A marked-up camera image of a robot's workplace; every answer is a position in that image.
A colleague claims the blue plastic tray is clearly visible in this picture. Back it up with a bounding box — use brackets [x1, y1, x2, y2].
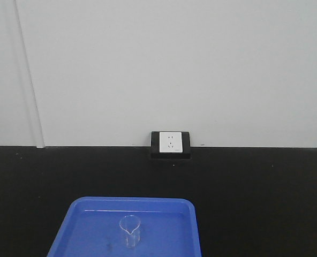
[48, 197, 202, 256]

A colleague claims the black socket housing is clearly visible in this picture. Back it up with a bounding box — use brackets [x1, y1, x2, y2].
[150, 131, 191, 160]

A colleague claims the white wall power socket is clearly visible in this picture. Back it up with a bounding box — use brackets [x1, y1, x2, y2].
[159, 132, 183, 153]

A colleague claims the clear glass beaker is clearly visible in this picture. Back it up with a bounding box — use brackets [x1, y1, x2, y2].
[119, 215, 141, 248]

